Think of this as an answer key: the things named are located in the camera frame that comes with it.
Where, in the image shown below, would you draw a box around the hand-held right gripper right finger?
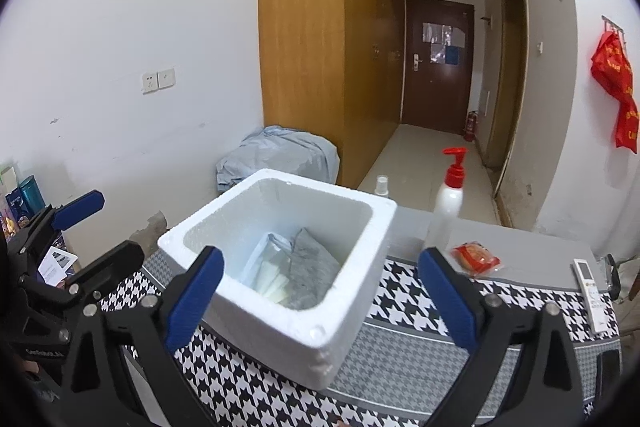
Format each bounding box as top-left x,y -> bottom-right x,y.
417,248 -> 586,427

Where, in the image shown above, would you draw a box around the wooden wardrobe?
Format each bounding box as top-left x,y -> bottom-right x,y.
257,0 -> 406,188

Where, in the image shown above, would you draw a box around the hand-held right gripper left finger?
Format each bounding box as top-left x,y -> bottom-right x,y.
59,246 -> 225,427

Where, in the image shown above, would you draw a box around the light blue cloth pile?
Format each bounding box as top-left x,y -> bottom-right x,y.
216,125 -> 341,194

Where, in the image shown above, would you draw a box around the white foam box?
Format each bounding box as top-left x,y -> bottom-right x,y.
157,168 -> 398,392

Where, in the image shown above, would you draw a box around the teal bottle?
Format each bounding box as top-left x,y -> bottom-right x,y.
20,175 -> 46,212

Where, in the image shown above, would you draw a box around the clear bag with black item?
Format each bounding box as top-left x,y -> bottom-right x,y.
600,253 -> 630,295

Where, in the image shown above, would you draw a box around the white remote control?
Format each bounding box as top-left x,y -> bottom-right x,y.
572,258 -> 618,334

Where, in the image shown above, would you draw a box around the white paper leaflet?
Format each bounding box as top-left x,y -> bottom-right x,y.
39,246 -> 80,288

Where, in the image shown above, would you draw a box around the long red plastic bag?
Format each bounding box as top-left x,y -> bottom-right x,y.
614,94 -> 640,154

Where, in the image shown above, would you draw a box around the red snack packet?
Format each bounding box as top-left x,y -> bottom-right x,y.
451,241 -> 502,278

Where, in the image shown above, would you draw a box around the white pump bottle red cap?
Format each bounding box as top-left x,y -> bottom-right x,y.
425,147 -> 468,253

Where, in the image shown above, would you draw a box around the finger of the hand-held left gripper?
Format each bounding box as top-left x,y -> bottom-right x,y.
5,189 -> 106,258
20,241 -> 146,303

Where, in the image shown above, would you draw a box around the dark brown door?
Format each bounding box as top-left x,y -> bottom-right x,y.
400,0 -> 475,135

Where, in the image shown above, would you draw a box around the taped paper notices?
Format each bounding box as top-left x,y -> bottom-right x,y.
422,22 -> 467,65

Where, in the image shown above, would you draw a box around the crumpled red plastic bag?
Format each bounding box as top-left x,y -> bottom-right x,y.
591,31 -> 636,100

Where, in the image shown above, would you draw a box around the houndstooth tablecloth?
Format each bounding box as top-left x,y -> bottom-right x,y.
97,252 -> 623,427

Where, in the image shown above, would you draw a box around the wooden doorway frame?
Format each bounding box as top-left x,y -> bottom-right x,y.
484,0 -> 530,172

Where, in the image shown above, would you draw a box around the dark blue box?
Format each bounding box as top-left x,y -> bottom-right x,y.
4,192 -> 31,240

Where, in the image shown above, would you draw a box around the grey felt cloth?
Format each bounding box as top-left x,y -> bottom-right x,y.
285,228 -> 343,310

